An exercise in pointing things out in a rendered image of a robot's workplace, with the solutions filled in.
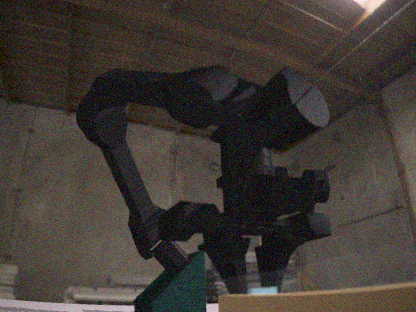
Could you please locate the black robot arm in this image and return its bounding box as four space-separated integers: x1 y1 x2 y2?
76 66 330 277

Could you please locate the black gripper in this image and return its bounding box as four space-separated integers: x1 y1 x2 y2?
158 155 332 278

